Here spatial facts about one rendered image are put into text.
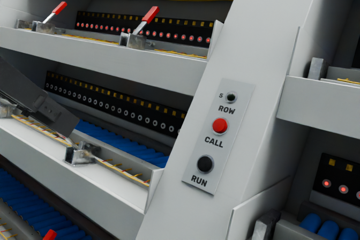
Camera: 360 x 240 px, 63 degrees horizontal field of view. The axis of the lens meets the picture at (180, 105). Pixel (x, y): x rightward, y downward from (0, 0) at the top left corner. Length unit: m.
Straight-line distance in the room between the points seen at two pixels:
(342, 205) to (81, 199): 0.34
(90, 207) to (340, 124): 0.30
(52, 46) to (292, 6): 0.42
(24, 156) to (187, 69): 0.30
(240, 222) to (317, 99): 0.14
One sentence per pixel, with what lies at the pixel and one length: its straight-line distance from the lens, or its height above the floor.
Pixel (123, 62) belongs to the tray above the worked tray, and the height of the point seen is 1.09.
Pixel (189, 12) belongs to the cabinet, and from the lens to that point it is 0.71.
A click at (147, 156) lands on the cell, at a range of 0.48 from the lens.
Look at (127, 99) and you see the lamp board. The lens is 0.63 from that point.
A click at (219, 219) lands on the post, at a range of 0.31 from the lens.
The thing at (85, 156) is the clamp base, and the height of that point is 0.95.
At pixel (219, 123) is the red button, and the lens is 0.32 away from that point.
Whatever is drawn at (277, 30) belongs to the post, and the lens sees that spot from 0.35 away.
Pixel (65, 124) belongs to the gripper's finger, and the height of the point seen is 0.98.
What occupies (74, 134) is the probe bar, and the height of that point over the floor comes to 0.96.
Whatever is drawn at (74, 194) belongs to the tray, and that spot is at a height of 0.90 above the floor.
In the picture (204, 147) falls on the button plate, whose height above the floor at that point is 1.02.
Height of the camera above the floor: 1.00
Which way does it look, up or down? 10 degrees up
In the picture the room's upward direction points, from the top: 23 degrees clockwise
